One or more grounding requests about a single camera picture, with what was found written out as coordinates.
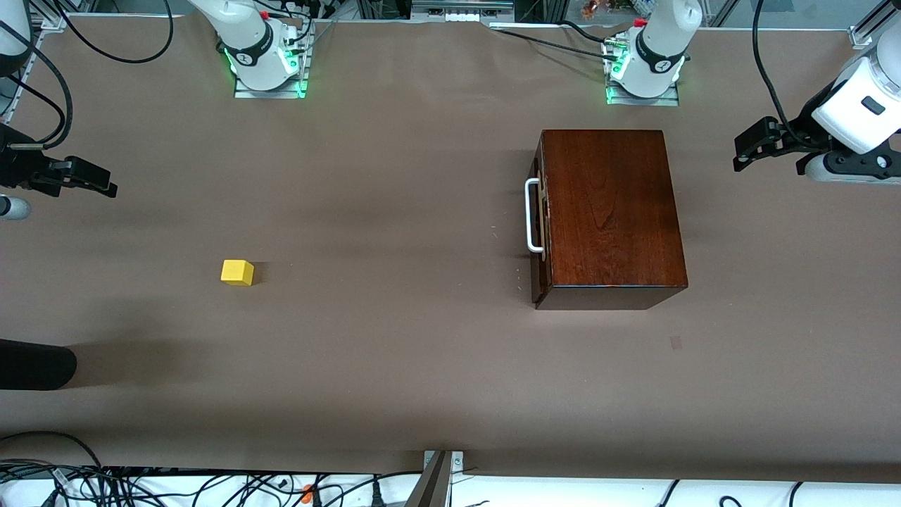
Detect yellow wooden block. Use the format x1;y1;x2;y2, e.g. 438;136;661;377
220;259;255;287

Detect aluminium frame profile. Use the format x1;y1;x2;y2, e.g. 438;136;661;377
0;13;65;117
848;0;901;50

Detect black cylindrical object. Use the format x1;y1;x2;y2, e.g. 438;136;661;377
0;339;77;391

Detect grey box with white connectors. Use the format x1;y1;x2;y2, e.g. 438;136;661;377
411;0;516;23

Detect dark brown wooden cabinet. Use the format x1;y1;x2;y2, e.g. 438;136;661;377
533;129;689;311

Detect tangled black cables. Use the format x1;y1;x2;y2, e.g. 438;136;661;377
0;458;423;507

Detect aluminium arm base plate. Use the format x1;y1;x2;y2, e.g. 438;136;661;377
606;39;681;107
234;28;309;100

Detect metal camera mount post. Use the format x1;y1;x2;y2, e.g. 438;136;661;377
407;449;465;507

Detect dark brown wooden board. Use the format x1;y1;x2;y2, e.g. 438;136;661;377
525;134;551;305

